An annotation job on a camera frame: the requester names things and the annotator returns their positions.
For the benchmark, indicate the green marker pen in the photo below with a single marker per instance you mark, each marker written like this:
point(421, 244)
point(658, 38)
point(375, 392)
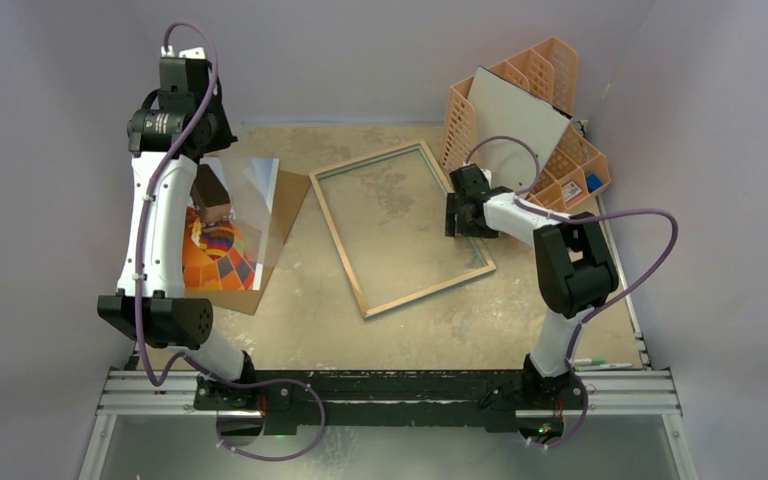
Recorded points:
point(591, 361)

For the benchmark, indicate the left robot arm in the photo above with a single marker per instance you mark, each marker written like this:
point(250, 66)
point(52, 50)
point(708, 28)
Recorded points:
point(177, 124)

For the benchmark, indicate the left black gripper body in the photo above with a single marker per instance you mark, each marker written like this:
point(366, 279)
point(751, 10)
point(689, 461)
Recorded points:
point(221, 133)

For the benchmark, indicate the grey board in organizer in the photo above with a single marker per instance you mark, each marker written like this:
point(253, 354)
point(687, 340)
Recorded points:
point(527, 129)

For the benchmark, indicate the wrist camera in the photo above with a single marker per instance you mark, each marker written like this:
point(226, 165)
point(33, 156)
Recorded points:
point(486, 179)
point(168, 54)

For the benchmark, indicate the hot air balloon photo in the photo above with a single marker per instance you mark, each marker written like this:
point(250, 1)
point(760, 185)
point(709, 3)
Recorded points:
point(209, 195)

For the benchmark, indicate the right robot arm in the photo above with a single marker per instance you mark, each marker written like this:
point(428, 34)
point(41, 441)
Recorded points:
point(576, 273)

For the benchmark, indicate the blue item in organizer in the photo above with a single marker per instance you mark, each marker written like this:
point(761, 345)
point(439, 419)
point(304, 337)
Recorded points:
point(593, 182)

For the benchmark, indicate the white marker pen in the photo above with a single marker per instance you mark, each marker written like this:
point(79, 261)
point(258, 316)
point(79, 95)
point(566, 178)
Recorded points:
point(607, 367)

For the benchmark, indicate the red white card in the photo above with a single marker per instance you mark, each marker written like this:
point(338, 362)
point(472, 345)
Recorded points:
point(570, 191)

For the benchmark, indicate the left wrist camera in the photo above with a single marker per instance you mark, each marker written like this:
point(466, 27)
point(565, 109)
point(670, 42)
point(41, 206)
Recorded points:
point(168, 54)

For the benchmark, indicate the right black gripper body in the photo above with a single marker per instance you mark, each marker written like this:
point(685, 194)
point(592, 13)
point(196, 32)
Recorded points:
point(460, 213)

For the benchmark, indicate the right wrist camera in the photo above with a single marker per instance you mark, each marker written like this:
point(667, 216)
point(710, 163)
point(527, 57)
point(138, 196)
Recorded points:
point(486, 179)

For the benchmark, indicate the blue wooden picture frame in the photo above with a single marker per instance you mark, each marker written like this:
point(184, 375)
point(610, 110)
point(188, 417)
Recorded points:
point(385, 214)

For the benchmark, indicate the brown cardboard backing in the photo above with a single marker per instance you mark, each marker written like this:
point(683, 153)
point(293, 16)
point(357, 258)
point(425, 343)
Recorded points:
point(231, 265)

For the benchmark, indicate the orange plastic desk organizer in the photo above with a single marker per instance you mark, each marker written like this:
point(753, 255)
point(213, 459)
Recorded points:
point(548, 70)

